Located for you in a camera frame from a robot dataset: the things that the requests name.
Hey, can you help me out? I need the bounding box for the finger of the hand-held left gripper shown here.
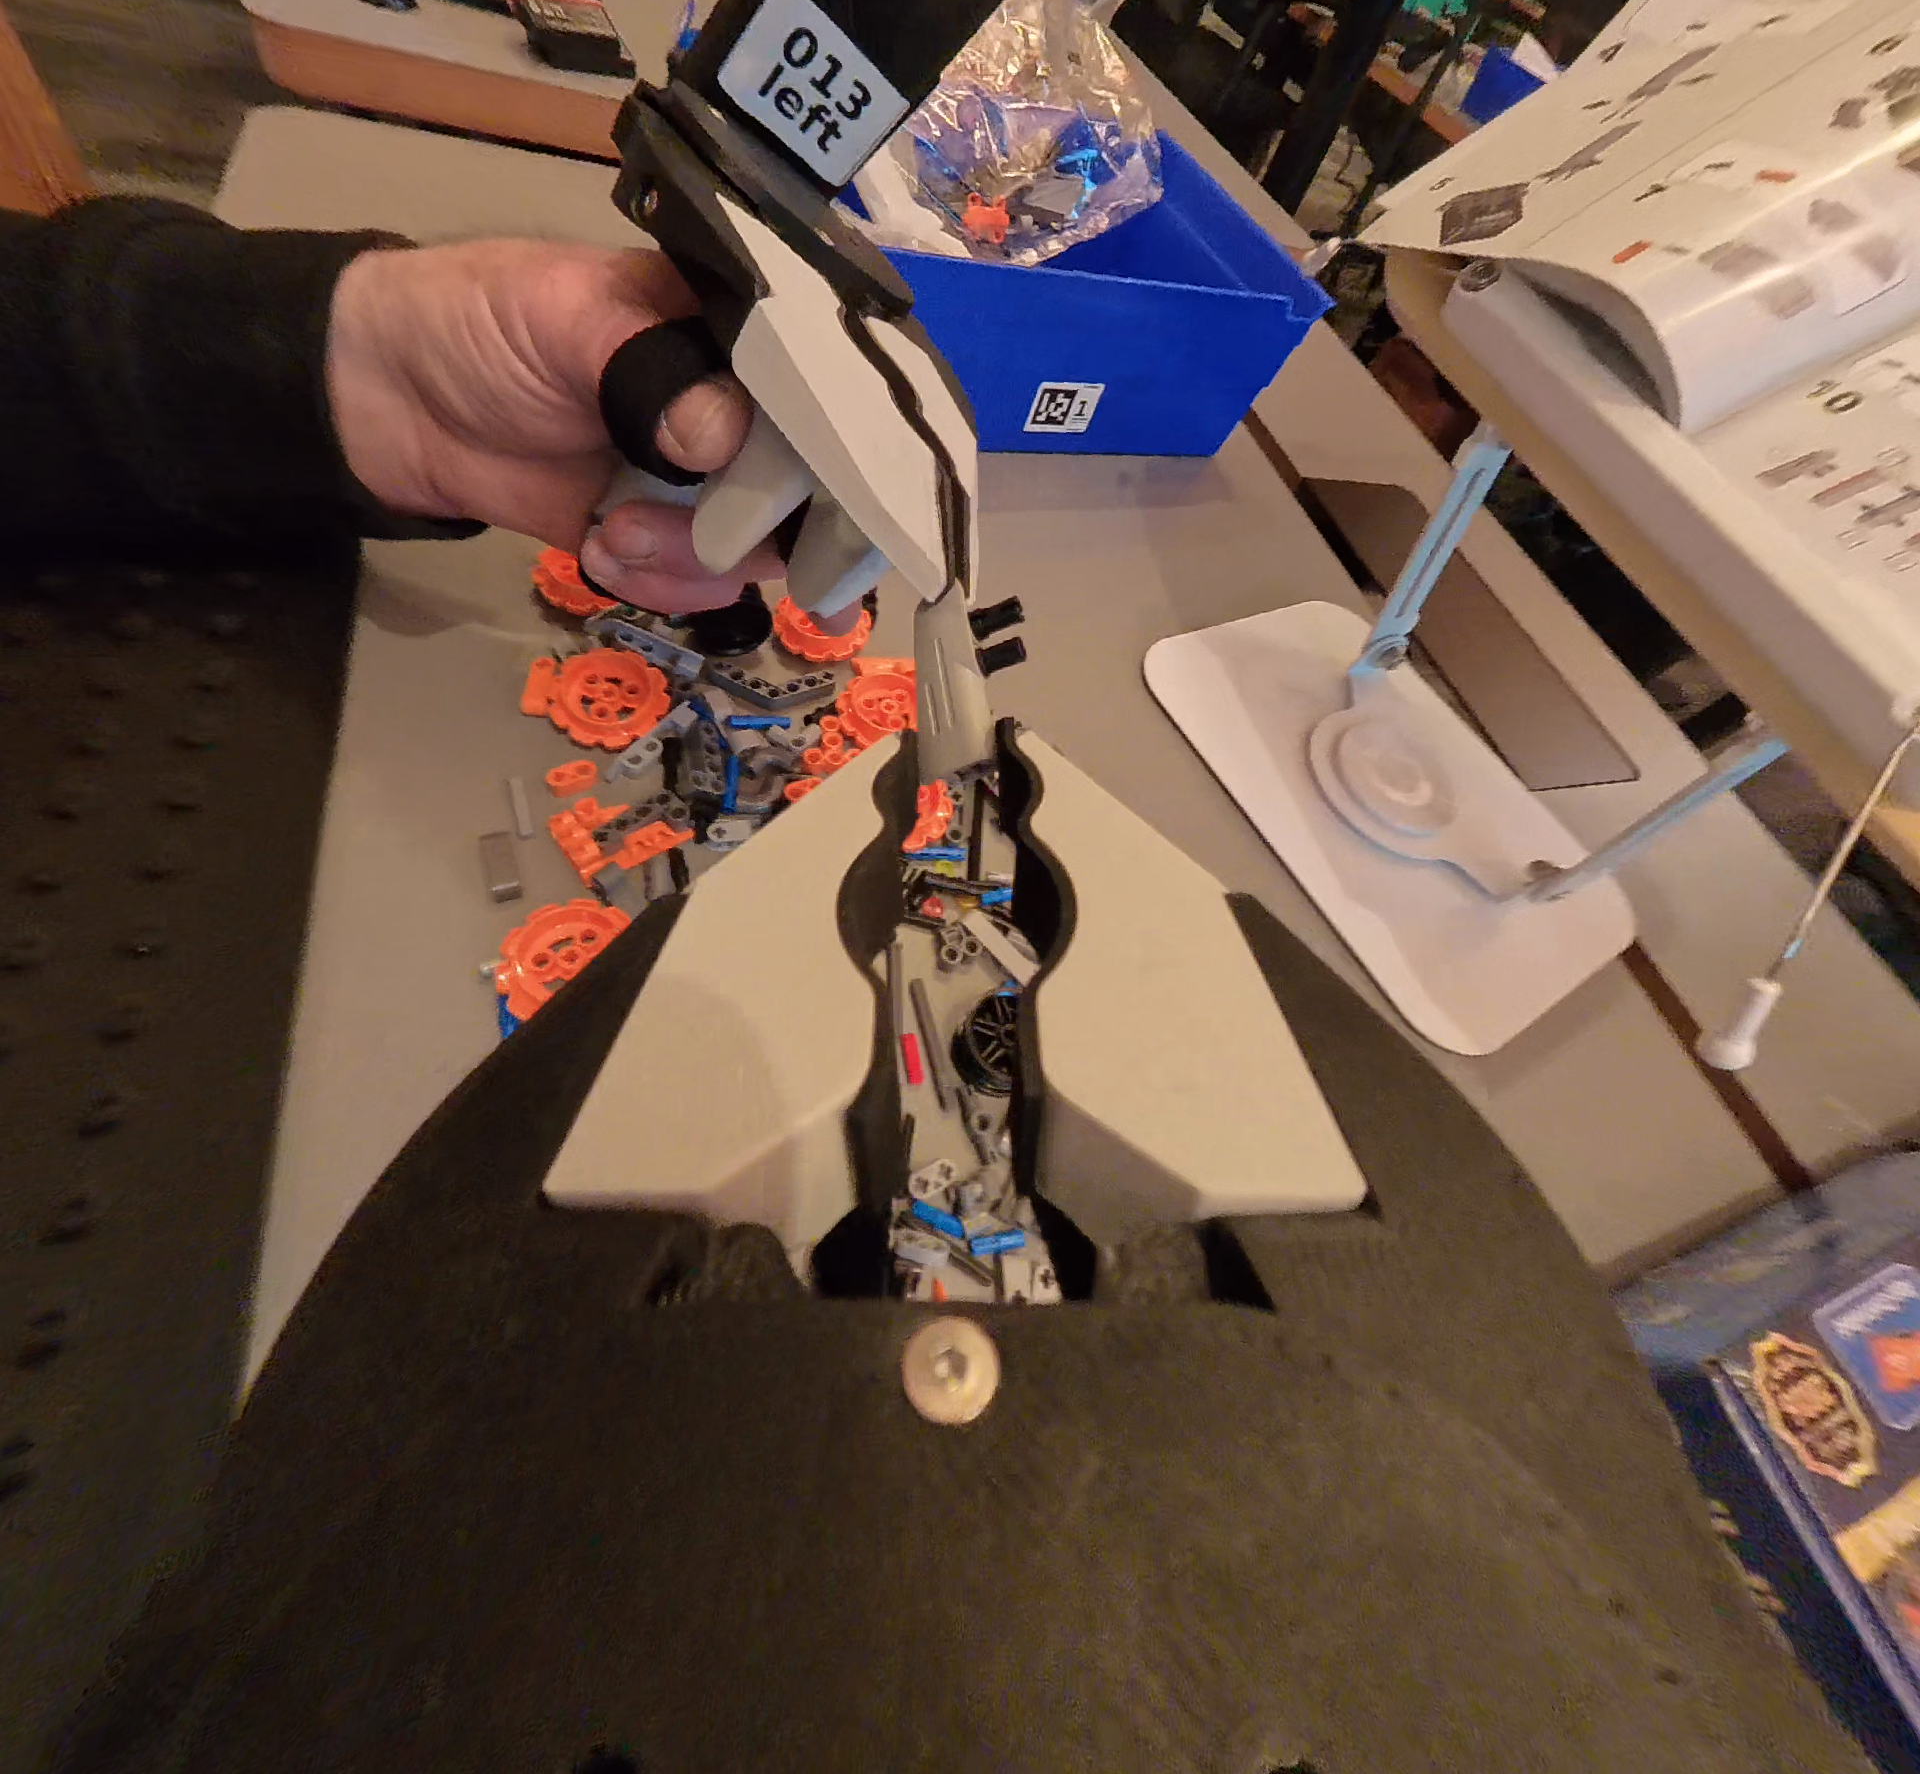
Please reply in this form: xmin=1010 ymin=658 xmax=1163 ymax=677
xmin=729 ymin=290 xmax=986 ymax=621
xmin=781 ymin=490 xmax=901 ymax=621

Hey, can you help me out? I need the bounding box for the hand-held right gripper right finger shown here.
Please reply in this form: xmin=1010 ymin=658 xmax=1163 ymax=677
xmin=1004 ymin=725 xmax=1368 ymax=1295

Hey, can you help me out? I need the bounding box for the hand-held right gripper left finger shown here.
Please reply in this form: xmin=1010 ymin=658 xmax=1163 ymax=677
xmin=548 ymin=744 xmax=940 ymax=1289

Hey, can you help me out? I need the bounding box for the grey beam piece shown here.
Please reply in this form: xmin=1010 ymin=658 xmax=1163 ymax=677
xmin=909 ymin=585 xmax=997 ymax=794

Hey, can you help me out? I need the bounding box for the pile of plastic building pieces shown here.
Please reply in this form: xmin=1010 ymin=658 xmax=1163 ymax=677
xmin=481 ymin=539 xmax=1050 ymax=1295

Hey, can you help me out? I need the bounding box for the person's left hand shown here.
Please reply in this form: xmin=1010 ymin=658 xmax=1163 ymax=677
xmin=324 ymin=240 xmax=811 ymax=621

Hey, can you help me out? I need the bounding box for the clear plastic parts bag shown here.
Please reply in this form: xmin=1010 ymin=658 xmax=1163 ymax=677
xmin=901 ymin=0 xmax=1165 ymax=261

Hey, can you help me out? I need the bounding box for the blue storage bin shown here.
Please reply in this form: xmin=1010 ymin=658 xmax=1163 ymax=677
xmin=826 ymin=130 xmax=1336 ymax=456

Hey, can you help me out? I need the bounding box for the small black box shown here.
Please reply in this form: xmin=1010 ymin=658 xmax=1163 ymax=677
xmin=497 ymin=0 xmax=631 ymax=72

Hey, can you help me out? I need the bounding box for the white book stand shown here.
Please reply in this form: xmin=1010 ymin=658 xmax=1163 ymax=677
xmin=1141 ymin=245 xmax=1920 ymax=1072

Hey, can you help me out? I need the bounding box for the black stand pole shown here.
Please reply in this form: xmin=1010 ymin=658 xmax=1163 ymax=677
xmin=1262 ymin=0 xmax=1503 ymax=217

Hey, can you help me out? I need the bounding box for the small blue bin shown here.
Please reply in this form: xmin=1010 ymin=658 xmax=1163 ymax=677
xmin=1456 ymin=42 xmax=1561 ymax=126

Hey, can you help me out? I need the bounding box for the blue cardboard kit box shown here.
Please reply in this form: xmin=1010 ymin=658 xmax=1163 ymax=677
xmin=1620 ymin=1151 xmax=1920 ymax=1774

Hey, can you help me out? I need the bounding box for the instruction booklet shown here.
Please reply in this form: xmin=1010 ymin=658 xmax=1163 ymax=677
xmin=1366 ymin=0 xmax=1920 ymax=666

